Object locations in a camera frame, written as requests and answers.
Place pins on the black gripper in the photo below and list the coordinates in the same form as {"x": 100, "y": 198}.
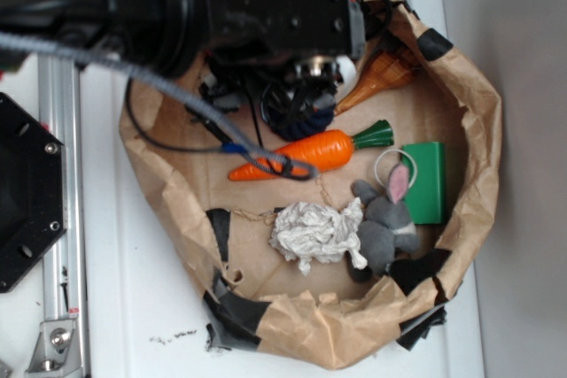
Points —
{"x": 290, "y": 41}

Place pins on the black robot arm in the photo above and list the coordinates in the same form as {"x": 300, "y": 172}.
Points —
{"x": 163, "y": 35}

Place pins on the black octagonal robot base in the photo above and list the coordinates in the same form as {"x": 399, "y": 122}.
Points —
{"x": 32, "y": 202}

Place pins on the crumpled white paper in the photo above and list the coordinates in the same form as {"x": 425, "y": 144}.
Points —
{"x": 306, "y": 231}

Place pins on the toy ice cream cone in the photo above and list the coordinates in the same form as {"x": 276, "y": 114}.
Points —
{"x": 383, "y": 71}

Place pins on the orange toy carrot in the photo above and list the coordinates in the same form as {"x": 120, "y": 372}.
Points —
{"x": 328, "y": 150}

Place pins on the brown paper bag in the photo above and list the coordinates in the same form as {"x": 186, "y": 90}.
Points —
{"x": 221, "y": 228}

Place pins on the green block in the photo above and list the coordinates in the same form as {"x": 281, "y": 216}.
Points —
{"x": 427, "y": 197}

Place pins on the grey plush bunny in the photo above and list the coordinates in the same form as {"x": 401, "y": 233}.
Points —
{"x": 387, "y": 226}

